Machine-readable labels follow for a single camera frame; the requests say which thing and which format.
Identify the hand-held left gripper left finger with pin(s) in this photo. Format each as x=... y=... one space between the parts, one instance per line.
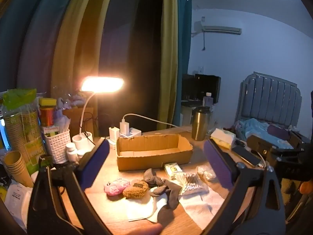
x=96 y=161

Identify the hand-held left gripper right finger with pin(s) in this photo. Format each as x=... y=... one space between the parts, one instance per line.
x=217 y=161

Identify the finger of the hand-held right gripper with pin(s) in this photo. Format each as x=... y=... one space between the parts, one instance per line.
x=286 y=164
x=259 y=143

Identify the pink plush toy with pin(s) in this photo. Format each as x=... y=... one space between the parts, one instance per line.
x=115 y=187

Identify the clear bag of cotton swabs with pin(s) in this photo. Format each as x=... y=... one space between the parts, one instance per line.
x=192 y=183

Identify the small white yellow packet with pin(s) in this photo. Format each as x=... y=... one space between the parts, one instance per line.
x=172 y=171

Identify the brown cardboard tray box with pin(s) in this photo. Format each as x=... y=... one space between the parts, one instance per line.
x=154 y=156

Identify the light blue blanket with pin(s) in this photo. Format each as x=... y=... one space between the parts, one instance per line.
x=256 y=128

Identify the small clear bag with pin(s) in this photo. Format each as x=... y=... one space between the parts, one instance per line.
x=206 y=172

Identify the black smartphone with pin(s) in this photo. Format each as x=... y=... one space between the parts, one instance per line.
x=245 y=154

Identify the dark purple pillow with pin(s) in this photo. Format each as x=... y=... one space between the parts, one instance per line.
x=278 y=132

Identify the white tissue pack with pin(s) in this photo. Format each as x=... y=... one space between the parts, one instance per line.
x=222 y=137

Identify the steel thermos cup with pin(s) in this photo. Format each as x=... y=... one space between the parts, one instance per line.
x=200 y=124

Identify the white woven plastic basket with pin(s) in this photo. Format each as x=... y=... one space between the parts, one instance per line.
x=57 y=146

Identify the grey padded headboard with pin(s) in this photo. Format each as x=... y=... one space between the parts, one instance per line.
x=269 y=100

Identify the white paper towel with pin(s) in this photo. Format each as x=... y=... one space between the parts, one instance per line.
x=144 y=209
x=203 y=205

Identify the white power strip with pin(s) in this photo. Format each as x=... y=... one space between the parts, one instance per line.
x=133 y=132

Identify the tall brown cardboard box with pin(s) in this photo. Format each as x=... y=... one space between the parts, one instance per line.
x=73 y=120

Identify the white television stand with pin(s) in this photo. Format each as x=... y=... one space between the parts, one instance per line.
x=187 y=113

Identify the clear plastic bottle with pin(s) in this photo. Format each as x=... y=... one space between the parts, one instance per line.
x=207 y=99

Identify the wrapped plush flower bouquet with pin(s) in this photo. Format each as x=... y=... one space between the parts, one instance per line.
x=71 y=100

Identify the red jar with yellow lid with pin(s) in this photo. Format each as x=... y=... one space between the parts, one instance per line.
x=47 y=116

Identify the black television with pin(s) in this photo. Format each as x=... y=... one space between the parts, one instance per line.
x=203 y=88

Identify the white gooseneck desk lamp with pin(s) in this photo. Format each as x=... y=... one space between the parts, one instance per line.
x=102 y=84

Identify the stack of brown paper cups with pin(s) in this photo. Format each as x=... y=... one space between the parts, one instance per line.
x=17 y=166

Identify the green pack of paper cups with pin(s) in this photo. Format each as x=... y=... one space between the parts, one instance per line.
x=22 y=127

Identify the white flat packet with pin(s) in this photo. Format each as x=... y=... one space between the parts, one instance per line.
x=18 y=203

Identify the teal curtain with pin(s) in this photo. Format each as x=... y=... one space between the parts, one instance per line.
x=184 y=53
x=29 y=29

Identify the yellow-green curtain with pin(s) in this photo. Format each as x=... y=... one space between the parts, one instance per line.
x=78 y=41
x=168 y=53

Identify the white air conditioner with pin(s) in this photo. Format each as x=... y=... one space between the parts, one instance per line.
x=220 y=29

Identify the white wall socket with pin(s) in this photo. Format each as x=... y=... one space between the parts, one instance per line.
x=201 y=69

